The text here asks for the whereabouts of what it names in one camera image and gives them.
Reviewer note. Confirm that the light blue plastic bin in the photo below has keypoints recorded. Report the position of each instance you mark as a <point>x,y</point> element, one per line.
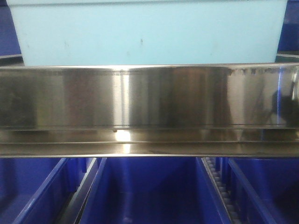
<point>132,32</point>

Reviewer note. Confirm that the dark blue bin lower middle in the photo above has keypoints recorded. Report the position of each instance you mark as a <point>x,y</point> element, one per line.
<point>153,190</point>

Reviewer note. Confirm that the dark blue bin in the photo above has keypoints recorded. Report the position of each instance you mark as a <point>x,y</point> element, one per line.
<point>289,39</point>
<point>262,191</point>
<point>9,44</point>
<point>153,190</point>
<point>35,191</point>

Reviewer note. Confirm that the white roller track lower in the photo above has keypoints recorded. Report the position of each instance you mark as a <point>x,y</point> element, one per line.
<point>223,194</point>

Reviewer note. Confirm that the dark blue bin lower right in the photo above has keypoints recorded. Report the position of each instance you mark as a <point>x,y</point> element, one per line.
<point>262,191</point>

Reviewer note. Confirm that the dark blue bin lower left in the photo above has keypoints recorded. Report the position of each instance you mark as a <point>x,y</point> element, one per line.
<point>35,191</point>

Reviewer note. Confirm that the dark blue bin upper left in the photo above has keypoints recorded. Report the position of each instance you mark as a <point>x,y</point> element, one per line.
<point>9,44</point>

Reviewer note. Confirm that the dark blue bin upper right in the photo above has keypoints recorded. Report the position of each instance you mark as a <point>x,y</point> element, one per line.
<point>289,39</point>

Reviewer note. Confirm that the stainless steel shelf front rail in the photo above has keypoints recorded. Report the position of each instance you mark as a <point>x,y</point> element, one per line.
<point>237,110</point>

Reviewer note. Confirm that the steel divider rail lower left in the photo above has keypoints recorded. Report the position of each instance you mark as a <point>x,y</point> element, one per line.
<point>73,211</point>

